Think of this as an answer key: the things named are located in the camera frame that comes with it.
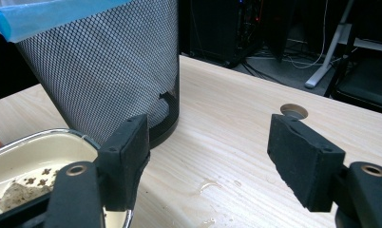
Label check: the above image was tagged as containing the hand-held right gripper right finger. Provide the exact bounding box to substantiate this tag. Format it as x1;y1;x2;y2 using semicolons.
266;113;347;213

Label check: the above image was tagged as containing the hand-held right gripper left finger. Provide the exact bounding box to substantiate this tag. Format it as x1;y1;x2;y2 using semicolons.
95;113;151;213

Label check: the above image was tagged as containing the black mesh trash bin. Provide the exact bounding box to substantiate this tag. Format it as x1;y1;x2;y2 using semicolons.
14;0;181;150

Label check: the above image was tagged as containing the cream strainer basin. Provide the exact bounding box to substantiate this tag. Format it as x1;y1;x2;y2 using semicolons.
0;127;135;228

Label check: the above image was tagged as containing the blue plastic trash bag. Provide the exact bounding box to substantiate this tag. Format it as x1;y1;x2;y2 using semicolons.
0;0;134;44

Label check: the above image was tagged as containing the clear liquid spill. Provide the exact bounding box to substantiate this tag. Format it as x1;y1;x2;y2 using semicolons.
192;178;244;198

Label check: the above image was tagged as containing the black folding chair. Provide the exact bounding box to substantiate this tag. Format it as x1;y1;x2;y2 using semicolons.
323;18;382;117

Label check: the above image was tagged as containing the grey soggy lump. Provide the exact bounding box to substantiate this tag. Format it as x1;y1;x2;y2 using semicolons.
0;182;52;213

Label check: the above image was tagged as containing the black computer tower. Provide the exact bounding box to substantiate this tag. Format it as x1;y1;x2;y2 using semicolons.
188;0;267;69

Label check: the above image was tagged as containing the white floor cable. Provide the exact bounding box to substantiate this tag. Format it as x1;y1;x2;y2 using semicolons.
282;0;328;70

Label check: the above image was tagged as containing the black floor cable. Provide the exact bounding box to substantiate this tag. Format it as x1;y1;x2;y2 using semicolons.
240;60;283;85

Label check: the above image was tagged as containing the white desk frame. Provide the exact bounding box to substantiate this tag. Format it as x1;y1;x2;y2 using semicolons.
304;0;382;90

